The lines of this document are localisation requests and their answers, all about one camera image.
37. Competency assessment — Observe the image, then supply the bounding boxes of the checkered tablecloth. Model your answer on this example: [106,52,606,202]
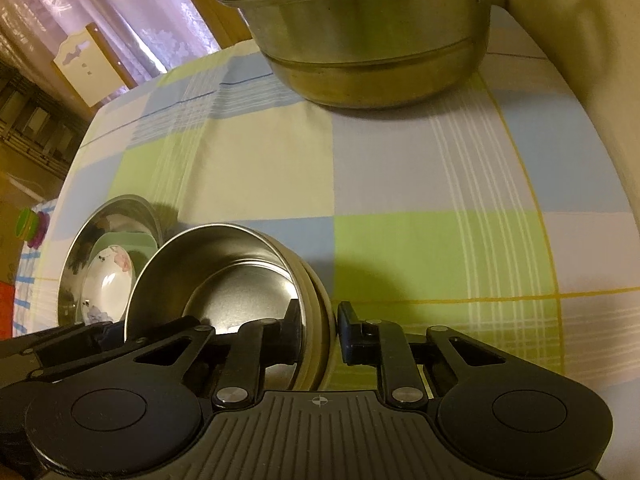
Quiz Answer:
[12,10,628,391]

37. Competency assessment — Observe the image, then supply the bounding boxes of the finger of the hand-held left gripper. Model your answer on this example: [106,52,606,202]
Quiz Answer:
[0,322,126,361]
[30,342,126,386]

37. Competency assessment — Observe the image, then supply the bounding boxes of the large steel pot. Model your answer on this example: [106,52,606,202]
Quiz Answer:
[200,0,566,110]

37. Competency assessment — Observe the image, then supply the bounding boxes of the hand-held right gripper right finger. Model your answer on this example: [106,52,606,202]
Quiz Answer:
[337,301,506,406]

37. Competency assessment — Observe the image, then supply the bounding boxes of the green pink plastic toy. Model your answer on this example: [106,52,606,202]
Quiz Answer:
[15,207,51,251]

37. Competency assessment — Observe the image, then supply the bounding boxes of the green square plate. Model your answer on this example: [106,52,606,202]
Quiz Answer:
[90,230,158,281]

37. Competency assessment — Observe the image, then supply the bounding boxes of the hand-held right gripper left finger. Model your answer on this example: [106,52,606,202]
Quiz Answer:
[122,300,304,408]

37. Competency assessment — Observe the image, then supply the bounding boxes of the white wooden chair back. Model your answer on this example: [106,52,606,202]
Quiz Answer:
[52,24,138,108]

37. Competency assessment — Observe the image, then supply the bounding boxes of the dark wooden shelf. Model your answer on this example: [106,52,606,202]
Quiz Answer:
[0,60,91,176]

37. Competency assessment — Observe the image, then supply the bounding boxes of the sheer patterned curtain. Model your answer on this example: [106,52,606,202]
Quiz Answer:
[0,0,223,111]

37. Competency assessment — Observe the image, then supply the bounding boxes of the wooden door frame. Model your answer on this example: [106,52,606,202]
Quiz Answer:
[165,0,226,56]

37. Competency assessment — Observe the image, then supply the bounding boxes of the stainless steel bowl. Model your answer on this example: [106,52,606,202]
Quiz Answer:
[122,225,304,391]

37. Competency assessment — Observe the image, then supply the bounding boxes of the stainless steel round plate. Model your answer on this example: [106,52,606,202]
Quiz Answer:
[57,194,166,328]

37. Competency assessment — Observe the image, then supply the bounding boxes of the floral white small plate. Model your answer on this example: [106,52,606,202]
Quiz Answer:
[80,245,137,326]

